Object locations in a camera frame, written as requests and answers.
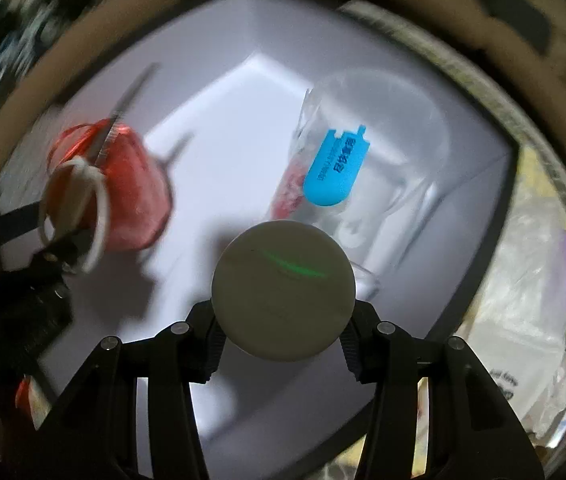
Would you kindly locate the dark storage box white inside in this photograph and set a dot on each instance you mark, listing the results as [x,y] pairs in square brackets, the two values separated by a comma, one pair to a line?
[223,125]

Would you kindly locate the red printed small packet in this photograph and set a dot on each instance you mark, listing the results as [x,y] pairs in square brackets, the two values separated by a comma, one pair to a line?
[290,187]

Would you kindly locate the blue plastic tag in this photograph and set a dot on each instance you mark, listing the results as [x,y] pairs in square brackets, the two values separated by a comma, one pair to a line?
[333,170]

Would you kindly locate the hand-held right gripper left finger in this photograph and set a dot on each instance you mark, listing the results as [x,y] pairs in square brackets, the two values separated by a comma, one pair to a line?
[203,355]

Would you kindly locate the brown sofa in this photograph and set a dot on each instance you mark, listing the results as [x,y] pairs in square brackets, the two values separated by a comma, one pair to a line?
[523,85]

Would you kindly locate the crumpled clear plastic bag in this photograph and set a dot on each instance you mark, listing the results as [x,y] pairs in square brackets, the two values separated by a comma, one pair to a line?
[518,310]

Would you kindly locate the white round disc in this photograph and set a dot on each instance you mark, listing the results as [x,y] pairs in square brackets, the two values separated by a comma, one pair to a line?
[283,290]

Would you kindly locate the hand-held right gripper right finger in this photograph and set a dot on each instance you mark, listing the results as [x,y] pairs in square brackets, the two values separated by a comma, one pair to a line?
[358,355]

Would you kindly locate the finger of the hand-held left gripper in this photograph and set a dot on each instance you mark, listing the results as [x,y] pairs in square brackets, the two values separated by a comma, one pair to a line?
[18,220]
[60,252]

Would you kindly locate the red plastic container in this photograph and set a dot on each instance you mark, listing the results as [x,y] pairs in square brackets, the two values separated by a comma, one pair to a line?
[135,190]

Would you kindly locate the yellow checked tablecloth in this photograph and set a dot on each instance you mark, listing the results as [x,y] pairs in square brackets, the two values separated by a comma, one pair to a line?
[538,180]

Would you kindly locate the black cushion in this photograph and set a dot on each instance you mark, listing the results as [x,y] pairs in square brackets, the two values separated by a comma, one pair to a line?
[515,12]

